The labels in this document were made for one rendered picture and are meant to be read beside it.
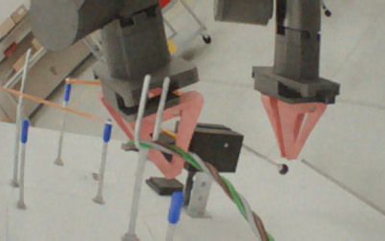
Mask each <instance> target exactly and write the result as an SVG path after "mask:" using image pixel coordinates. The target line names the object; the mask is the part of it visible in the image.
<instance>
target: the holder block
mask: <svg viewBox="0 0 385 241"><path fill-rule="evenodd" d="M179 125H180V121H179V120H177V121H176V126H175V131H174V132H178V130H179ZM244 138H245V136H244V135H243V134H241V133H239V132H237V131H236V130H231V129H230V128H228V127H226V126H224V125H221V124H213V123H203V122H197V125H196V127H195V130H194V131H193V134H192V137H191V144H190V149H189V152H192V153H194V154H196V155H198V156H199V157H200V158H201V159H202V162H204V163H207V164H212V165H213V166H214V167H215V168H216V170H217V172H218V173H225V172H226V173H236V169H237V166H238V162H239V158H240V155H241V150H242V146H243V142H244ZM225 144H227V145H228V147H225ZM183 169H184V170H186V171H187V172H201V171H200V170H199V169H198V168H197V167H196V166H194V165H192V164H191V163H189V162H184V163H183Z"/></svg>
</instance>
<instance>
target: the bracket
mask: <svg viewBox="0 0 385 241"><path fill-rule="evenodd" d="M194 176H196V178H195V180H193V177H194ZM212 183H213V181H212V180H211V179H210V178H209V176H208V175H206V174H204V173H203V172H186V176H185V181H184V189H183V193H182V194H183V195H184V203H183V206H182V209H183V210H184V211H185V212H186V213H187V214H189V215H190V216H191V217H192V218H213V215H211V214H209V213H208V212H207V211H206V206H207V202H208V198H209V194H210V191H211V187H212ZM191 190H192V193H191V194H190V191H191Z"/></svg>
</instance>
